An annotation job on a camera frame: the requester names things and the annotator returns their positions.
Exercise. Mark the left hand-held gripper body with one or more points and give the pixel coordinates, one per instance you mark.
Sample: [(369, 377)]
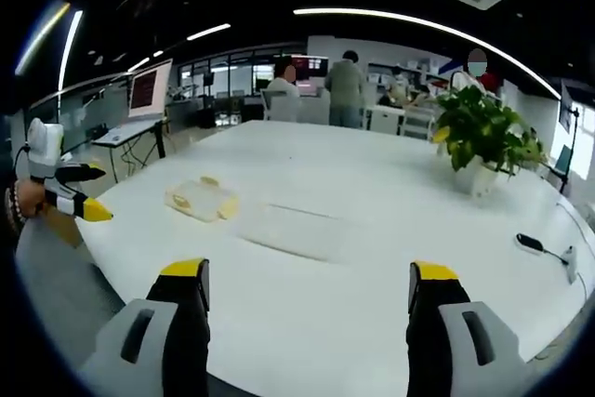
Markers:
[(43, 148)]

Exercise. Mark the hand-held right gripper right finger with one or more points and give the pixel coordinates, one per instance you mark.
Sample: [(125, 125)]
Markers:
[(465, 341)]

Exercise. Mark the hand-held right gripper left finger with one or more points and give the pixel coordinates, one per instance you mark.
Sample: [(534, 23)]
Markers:
[(153, 336)]

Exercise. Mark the person's left hand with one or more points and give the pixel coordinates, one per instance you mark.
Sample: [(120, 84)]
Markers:
[(32, 199)]

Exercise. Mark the white side desk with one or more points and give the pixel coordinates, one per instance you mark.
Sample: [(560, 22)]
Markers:
[(128, 134)]

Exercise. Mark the large display screen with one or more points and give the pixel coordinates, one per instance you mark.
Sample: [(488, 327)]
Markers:
[(148, 88)]

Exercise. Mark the black flat device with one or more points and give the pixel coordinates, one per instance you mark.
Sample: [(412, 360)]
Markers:
[(530, 243)]

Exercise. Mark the white plant pot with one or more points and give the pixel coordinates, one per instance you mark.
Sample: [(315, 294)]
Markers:
[(476, 178)]

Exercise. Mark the white office chair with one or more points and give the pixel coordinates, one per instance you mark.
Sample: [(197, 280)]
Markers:
[(275, 106)]

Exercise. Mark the green potted plant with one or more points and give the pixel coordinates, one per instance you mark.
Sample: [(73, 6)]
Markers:
[(483, 129)]

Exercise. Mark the black stand with monitor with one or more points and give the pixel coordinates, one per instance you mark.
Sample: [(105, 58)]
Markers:
[(571, 136)]

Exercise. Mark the red computer monitor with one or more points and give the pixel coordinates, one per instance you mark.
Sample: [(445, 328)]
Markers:
[(310, 67)]

